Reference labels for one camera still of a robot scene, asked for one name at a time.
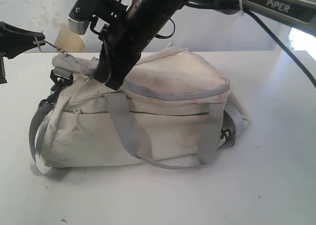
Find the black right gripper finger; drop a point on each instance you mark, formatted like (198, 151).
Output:
(112, 68)

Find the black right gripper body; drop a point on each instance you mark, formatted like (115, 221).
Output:
(133, 29)

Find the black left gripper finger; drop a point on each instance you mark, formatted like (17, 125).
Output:
(15, 41)

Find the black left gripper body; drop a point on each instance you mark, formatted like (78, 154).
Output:
(3, 79)

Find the white canvas duffel bag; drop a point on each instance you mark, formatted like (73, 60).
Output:
(173, 103)

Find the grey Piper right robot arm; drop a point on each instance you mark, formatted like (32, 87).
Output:
(299, 14)

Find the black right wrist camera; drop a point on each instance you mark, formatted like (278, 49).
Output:
(85, 12)

